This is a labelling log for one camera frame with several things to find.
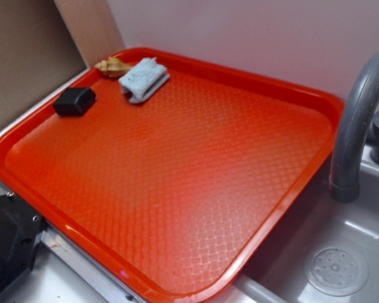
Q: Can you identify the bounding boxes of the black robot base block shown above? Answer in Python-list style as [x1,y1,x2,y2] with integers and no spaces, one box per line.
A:
[0,193,45,299]

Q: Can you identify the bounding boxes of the light blue folded cloth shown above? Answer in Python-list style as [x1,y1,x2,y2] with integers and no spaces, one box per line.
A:
[119,57,170,104]

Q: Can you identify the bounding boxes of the red plastic serving tray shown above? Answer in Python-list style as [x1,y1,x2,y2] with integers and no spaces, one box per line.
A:
[0,48,344,302]

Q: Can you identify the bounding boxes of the tan conch seashell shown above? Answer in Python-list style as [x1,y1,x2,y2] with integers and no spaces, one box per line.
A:
[94,57,133,78]

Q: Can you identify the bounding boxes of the small black plastic block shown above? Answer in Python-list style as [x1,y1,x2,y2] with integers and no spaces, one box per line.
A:
[52,87,97,116]

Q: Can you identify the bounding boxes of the grey plastic sink basin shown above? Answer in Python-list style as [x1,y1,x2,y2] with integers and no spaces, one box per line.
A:
[238,141,379,303]

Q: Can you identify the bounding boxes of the brown cardboard panel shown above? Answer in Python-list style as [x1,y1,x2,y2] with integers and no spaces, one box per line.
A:
[0,1,124,131]

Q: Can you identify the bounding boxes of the round grey sink drain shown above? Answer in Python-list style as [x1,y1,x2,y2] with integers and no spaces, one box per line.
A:
[304,246,369,297]

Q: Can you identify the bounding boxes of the grey curved sink faucet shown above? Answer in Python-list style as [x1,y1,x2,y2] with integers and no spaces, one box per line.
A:
[329,53,379,203]

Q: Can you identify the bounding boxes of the silver aluminium frame rail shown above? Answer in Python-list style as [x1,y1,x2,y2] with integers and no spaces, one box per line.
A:
[41,225,140,302]

